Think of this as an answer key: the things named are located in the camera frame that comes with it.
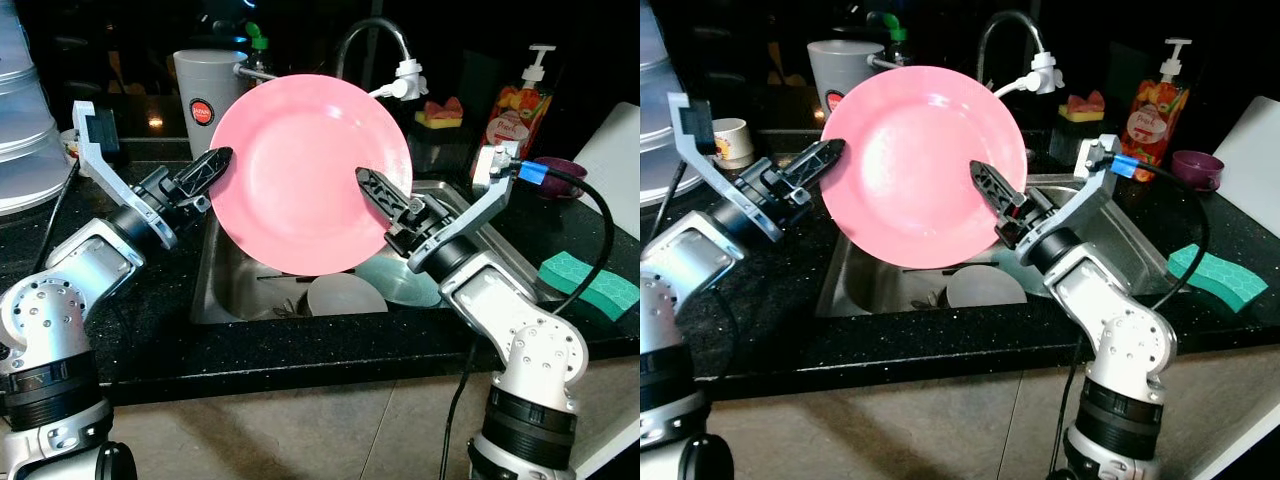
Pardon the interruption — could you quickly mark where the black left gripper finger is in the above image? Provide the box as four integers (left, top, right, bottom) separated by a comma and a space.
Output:
793, 139, 846, 181
190, 148, 236, 191

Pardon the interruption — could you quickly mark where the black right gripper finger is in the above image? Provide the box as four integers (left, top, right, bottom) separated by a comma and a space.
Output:
970, 161, 1026, 216
357, 168, 413, 223

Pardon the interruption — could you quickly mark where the teal plate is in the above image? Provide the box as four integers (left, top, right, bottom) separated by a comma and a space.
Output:
985, 248, 1063, 301
355, 250, 441, 308

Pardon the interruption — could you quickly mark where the white bowl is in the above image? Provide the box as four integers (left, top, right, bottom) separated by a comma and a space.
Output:
305, 272, 389, 318
945, 265, 1029, 309

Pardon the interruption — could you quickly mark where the pink plate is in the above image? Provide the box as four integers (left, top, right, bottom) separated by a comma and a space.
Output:
820, 65, 1029, 269
208, 73, 414, 276

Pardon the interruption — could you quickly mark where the black sponge holder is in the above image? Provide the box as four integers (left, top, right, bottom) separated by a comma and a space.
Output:
1055, 118, 1111, 161
412, 120, 476, 181

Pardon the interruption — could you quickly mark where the grey canister with red label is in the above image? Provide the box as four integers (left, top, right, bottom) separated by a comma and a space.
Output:
173, 48, 251, 161
808, 40, 886, 116

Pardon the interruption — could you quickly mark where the yellow and red sponge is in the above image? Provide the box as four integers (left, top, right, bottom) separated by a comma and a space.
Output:
415, 97, 465, 129
1060, 90, 1107, 123

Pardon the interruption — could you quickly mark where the stainless steel sink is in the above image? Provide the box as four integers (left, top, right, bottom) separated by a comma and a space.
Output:
190, 180, 546, 326
815, 172, 1171, 319

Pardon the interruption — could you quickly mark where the oil bottle with green cap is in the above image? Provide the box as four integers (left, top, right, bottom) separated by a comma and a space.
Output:
245, 22, 273, 76
868, 10, 911, 66

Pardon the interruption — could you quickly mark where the large translucent ribbed container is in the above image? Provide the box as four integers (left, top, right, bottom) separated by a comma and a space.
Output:
640, 0, 696, 181
0, 0, 76, 216

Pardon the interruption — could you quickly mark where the orange soap pump bottle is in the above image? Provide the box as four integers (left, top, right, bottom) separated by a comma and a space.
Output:
480, 45, 558, 161
1122, 38, 1196, 183

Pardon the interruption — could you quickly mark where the purple cup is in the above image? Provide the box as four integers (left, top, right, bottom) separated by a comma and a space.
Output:
1172, 150, 1226, 193
535, 157, 591, 201

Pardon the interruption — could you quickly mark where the white cutting board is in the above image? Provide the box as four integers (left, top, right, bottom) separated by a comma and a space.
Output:
570, 100, 641, 241
1208, 95, 1280, 236

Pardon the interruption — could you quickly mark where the chrome gooseneck faucet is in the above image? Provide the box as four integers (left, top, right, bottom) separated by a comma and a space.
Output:
975, 10, 1046, 86
335, 17, 411, 86

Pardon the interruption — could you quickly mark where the green sponge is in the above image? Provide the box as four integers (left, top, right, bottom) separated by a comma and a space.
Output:
1167, 243, 1263, 314
538, 250, 641, 321

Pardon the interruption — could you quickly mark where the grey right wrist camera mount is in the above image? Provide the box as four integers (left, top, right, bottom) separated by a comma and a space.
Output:
408, 145, 521, 273
1020, 135, 1121, 261

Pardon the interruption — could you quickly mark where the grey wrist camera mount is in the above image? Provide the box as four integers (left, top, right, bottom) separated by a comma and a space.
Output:
667, 92, 761, 236
1020, 135, 1121, 261
408, 145, 521, 273
72, 100, 181, 251

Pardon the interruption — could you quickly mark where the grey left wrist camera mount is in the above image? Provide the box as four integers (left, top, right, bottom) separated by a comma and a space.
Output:
72, 100, 181, 251
667, 92, 761, 236

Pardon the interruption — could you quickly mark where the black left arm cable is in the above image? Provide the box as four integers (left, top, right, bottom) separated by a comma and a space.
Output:
650, 158, 693, 243
25, 160, 83, 283

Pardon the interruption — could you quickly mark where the black cable with blue tape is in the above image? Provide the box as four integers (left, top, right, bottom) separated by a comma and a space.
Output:
440, 160, 613, 480
1045, 155, 1211, 480

